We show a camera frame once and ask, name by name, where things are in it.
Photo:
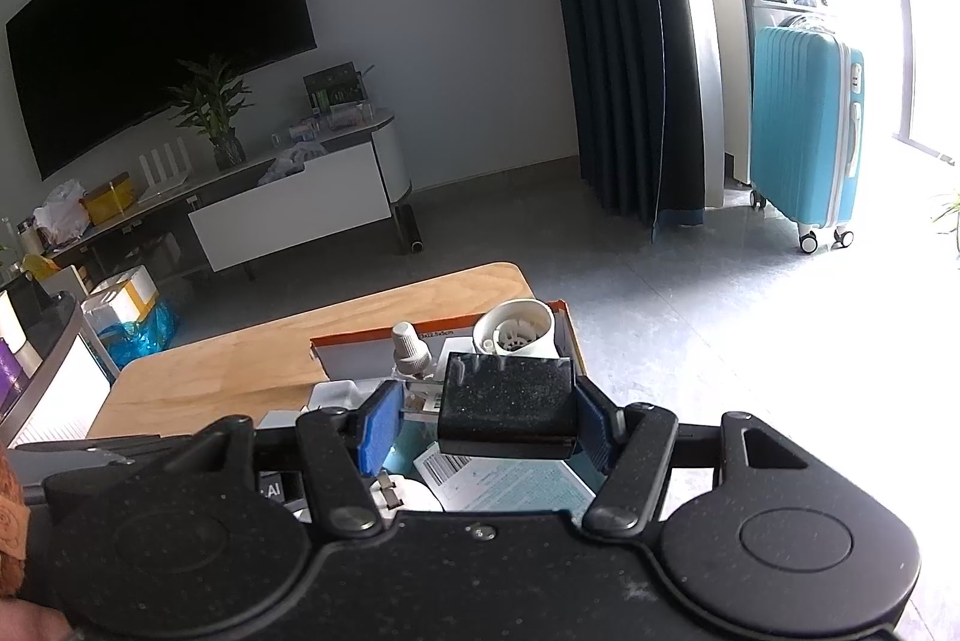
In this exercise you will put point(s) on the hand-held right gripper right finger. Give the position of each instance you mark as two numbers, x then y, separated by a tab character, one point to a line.
596	423

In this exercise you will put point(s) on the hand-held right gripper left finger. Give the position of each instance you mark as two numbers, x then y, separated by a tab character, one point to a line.
379	427

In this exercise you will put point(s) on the small white charger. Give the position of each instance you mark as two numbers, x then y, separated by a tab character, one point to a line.
334	397

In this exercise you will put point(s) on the orange cardboard box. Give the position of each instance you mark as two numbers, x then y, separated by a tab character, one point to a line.
352	360

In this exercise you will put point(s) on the small clear bottle white cap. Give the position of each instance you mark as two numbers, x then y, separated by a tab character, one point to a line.
409	341

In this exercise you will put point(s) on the black charger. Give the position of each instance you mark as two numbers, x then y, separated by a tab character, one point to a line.
502	401

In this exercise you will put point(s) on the teal box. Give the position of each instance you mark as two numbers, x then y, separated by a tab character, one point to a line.
510	483

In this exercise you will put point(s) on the white plug-in vaporizer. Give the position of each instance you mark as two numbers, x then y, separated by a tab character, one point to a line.
517	326

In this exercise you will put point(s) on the person's left hand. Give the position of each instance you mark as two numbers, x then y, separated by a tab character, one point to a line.
30	622

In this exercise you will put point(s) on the curved ribbed side table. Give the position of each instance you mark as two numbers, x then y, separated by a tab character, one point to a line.
60	386

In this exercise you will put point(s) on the purple round tin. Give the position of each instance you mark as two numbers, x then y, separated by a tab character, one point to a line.
6	378

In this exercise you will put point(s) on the white pot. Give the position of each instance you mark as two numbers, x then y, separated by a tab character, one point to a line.
19	333

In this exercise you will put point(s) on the yellow white tissue package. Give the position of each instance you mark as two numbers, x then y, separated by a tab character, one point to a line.
120	296

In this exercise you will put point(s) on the white television cabinet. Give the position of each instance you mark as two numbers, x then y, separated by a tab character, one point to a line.
292	213

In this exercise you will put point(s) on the white plastic bag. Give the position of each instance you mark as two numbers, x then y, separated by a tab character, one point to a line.
60	213

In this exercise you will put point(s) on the yellow box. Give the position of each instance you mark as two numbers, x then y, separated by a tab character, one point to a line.
109	200

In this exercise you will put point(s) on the pale blue plastic bag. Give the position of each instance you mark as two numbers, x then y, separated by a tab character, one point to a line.
292	161

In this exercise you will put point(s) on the white router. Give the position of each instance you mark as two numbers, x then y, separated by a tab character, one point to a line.
165	172

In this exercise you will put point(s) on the clear plastic box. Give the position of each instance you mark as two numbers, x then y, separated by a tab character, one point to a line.
337	119

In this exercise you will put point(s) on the dark picture box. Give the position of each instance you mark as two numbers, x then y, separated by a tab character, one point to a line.
335	86

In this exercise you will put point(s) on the teal suitcase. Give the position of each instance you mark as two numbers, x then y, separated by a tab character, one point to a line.
802	138

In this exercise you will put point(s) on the bamboo plant in glass vase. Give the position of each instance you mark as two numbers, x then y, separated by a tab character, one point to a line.
214	108

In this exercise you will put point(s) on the dark curtain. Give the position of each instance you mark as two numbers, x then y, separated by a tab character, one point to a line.
622	48

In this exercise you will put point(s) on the black wall television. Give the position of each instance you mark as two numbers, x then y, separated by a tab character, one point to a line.
150	11

